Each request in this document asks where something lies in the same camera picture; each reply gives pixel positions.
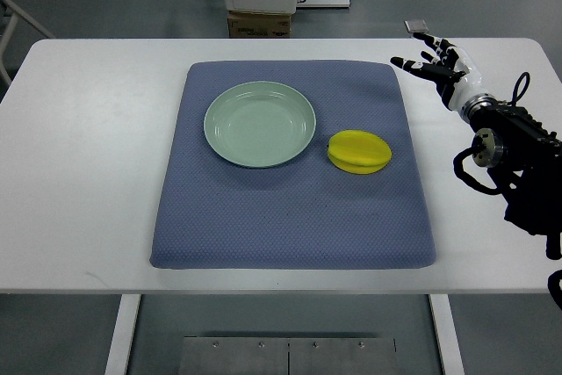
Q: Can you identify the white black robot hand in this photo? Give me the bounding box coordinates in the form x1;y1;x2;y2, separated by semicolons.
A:
390;32;486;112

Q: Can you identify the yellow starfruit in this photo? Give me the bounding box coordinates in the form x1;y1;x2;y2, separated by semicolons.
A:
328;130;393;175

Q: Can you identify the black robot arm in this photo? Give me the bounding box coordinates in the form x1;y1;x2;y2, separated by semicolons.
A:
453;72;561;261

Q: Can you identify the small grey floor plate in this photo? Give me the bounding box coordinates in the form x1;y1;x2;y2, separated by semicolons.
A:
404;19;429;34

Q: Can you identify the light green plate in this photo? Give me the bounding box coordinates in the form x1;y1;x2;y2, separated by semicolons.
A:
203;81;317;169

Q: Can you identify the cardboard box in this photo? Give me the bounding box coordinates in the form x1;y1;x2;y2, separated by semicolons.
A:
227;11;292;39

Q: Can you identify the right white table leg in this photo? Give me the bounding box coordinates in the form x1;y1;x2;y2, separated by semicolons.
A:
429;294;465;375

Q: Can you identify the white table leg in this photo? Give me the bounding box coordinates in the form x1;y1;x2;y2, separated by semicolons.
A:
104;294;141;375
429;294;465;375

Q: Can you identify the blue textured mat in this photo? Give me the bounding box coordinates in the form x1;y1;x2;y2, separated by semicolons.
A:
150;61;436;270

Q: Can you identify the left white table leg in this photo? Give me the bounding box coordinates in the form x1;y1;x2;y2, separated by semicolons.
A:
104;294;141;375

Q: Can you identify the white floor rail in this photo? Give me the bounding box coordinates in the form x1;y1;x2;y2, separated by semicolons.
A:
297;0;350;9

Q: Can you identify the metal base plate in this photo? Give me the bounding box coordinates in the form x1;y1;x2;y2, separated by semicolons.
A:
179;336;400;374

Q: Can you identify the white chair frame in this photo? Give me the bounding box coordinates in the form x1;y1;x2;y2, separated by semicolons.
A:
1;0;55;87

